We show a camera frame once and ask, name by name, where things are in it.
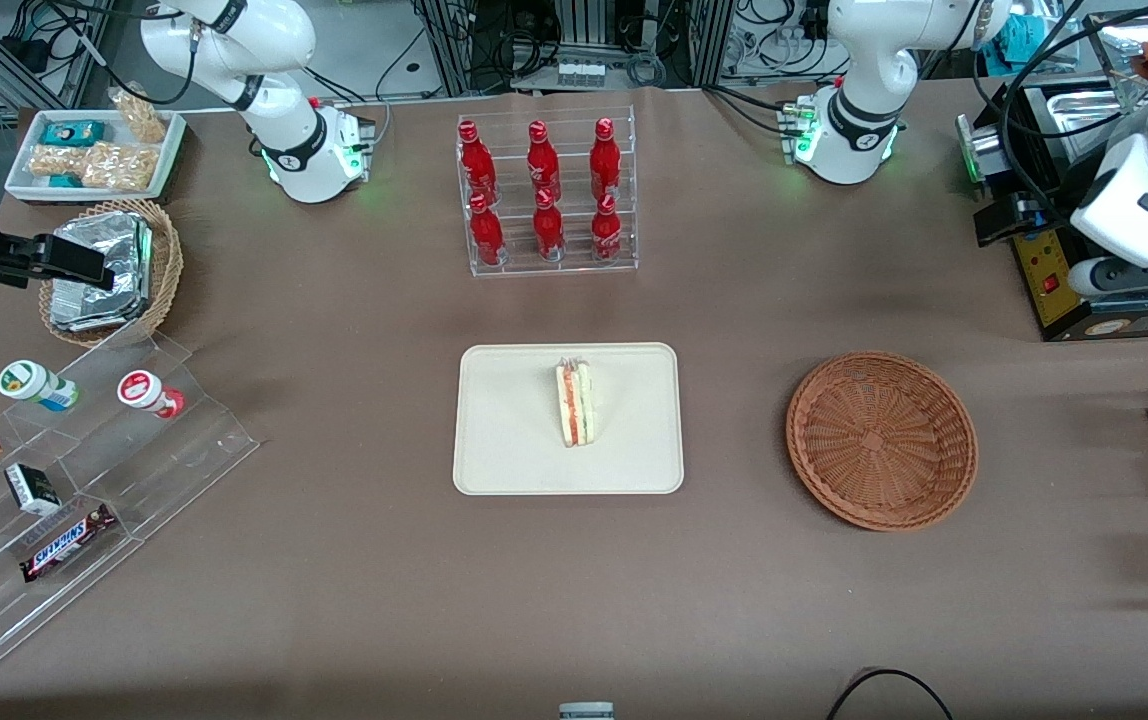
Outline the clear acrylic bottle rack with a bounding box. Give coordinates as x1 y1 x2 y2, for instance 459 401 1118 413
455 105 639 278

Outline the shiny metal tray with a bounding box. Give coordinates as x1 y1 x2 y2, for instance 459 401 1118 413
1022 84 1140 156

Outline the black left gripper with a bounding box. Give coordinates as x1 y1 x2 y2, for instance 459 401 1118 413
973 190 1077 248

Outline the clear bag of crackers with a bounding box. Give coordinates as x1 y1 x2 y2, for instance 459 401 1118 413
28 145 86 180
109 87 168 145
81 141 158 194

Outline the snickers candy bar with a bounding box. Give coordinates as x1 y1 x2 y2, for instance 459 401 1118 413
19 503 119 584

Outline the metal device with green edge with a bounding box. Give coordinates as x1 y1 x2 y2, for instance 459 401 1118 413
955 112 1011 187

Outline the teal snack box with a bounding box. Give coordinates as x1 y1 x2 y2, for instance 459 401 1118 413
40 120 106 148

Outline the red soda bottle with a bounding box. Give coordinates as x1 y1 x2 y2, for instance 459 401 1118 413
468 193 507 267
532 188 567 263
458 120 498 207
526 120 563 201
590 193 625 264
589 118 624 201

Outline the green lid yogurt cup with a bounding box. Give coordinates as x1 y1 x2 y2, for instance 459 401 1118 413
0 360 81 414

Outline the deep tan wicker basket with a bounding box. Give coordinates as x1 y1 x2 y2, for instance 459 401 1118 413
38 198 185 349

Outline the red lid yogurt cup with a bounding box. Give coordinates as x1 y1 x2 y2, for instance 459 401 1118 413
116 369 187 420

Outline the beige rectangular tray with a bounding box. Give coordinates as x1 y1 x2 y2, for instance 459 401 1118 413
452 342 685 496

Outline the white rectangular snack tray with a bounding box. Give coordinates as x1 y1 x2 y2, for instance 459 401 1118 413
4 108 187 202

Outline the silver foil wrapped package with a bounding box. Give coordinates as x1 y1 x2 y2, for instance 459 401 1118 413
48 212 154 334

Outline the triangular sandwich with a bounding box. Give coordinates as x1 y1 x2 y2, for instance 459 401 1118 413
554 357 596 450

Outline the small black white box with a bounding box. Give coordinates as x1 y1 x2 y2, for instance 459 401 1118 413
4 463 63 518

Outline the black looping cable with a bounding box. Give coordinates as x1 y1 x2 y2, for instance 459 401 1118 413
825 667 955 720

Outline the clear acrylic stepped display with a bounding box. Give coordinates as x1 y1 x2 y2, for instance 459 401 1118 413
0 330 261 681

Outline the flat round brown wicker basket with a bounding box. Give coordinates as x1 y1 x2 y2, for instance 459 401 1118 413
786 350 979 532

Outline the black yellow control box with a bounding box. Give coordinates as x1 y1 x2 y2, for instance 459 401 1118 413
1010 225 1148 344

